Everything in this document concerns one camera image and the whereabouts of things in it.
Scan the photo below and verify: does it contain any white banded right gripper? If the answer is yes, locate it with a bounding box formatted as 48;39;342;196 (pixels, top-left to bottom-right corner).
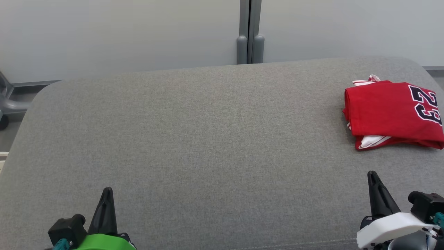
357;171;438;249

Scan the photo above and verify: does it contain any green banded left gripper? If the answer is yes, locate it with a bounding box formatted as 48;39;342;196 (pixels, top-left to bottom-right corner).
75;187;136;250

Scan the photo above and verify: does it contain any red jersey with white trim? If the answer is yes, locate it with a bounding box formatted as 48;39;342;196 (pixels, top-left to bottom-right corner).
342;75;444;150

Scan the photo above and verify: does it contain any grey chair base leg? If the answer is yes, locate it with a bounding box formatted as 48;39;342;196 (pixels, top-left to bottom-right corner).
0;71;31;131

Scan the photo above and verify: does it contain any left black cable teal plug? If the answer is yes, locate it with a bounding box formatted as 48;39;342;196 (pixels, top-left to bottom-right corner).
52;238;71;250

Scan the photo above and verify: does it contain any grey partition post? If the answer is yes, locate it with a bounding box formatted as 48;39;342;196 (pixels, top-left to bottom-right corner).
237;0;250;65
250;0;265;64

